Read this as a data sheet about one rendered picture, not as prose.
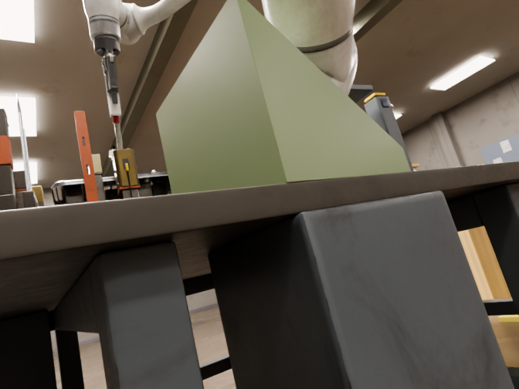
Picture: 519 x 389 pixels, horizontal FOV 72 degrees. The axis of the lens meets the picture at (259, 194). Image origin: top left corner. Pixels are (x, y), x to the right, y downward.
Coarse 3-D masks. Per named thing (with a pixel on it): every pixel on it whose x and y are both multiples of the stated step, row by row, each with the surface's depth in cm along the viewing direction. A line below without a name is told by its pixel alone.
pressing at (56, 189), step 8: (144, 176) 118; (152, 176) 119; (160, 176) 124; (56, 184) 106; (64, 184) 107; (72, 184) 111; (80, 184) 113; (104, 184) 118; (112, 184) 120; (168, 184) 136; (56, 192) 113; (64, 192) 116; (104, 192) 126; (168, 192) 143; (56, 200) 120; (64, 200) 123
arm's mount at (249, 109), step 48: (240, 0) 50; (240, 48) 50; (288, 48) 52; (192, 96) 63; (240, 96) 51; (288, 96) 49; (336, 96) 55; (192, 144) 65; (240, 144) 52; (288, 144) 46; (336, 144) 51; (384, 144) 58
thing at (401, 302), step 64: (256, 256) 52; (320, 256) 42; (384, 256) 47; (448, 256) 54; (256, 320) 54; (320, 320) 41; (384, 320) 44; (448, 320) 49; (256, 384) 55; (320, 384) 43; (384, 384) 41; (448, 384) 46; (512, 384) 52
